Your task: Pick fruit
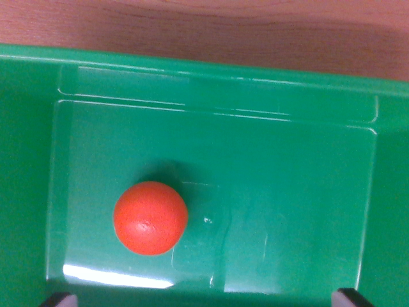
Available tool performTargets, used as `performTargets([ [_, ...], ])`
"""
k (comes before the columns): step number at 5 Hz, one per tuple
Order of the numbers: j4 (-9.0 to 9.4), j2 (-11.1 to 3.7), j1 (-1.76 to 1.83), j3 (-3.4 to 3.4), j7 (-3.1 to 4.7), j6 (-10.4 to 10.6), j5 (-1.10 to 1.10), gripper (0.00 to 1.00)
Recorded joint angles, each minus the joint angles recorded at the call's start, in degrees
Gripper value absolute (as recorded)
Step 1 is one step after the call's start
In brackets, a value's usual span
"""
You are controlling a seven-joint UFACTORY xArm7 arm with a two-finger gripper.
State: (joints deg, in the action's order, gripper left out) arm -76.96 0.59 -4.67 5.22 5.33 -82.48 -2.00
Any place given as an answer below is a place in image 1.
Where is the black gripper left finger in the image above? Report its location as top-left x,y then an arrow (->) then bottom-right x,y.
39,292 -> 79,307

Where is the green plastic bin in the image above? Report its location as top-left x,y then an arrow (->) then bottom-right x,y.
0,43 -> 409,307

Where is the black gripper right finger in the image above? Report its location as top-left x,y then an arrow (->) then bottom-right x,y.
330,288 -> 375,307

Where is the orange round fruit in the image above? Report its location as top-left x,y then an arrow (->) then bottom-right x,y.
113,181 -> 189,256

